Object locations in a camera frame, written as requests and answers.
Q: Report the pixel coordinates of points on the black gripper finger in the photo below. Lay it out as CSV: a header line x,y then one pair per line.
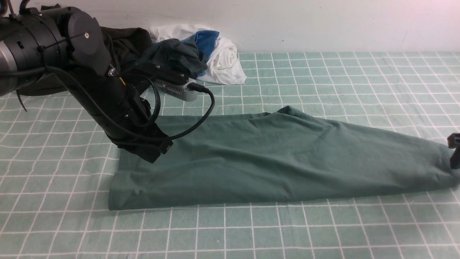
x,y
453,142

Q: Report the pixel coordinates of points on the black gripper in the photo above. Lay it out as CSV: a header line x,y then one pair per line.
x,y
120,111

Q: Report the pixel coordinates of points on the green long-sleeve top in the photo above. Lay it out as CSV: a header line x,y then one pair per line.
x,y
285,156

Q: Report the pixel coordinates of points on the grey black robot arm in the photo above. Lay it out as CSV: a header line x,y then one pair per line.
x,y
68,43

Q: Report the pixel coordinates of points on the dark olive crumpled garment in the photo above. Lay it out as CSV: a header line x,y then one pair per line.
x,y
125,46

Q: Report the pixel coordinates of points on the dark grey crumpled garment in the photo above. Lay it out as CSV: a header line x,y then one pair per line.
x,y
173,54

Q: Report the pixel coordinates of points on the green checked tablecloth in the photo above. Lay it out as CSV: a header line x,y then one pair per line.
x,y
57,164

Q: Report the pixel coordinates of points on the white crumpled garment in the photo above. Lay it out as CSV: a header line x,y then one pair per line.
x,y
223,65

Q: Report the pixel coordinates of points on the blue crumpled garment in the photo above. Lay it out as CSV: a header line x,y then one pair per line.
x,y
206,43

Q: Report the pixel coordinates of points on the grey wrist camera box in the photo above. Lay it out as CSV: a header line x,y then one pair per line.
x,y
181,92

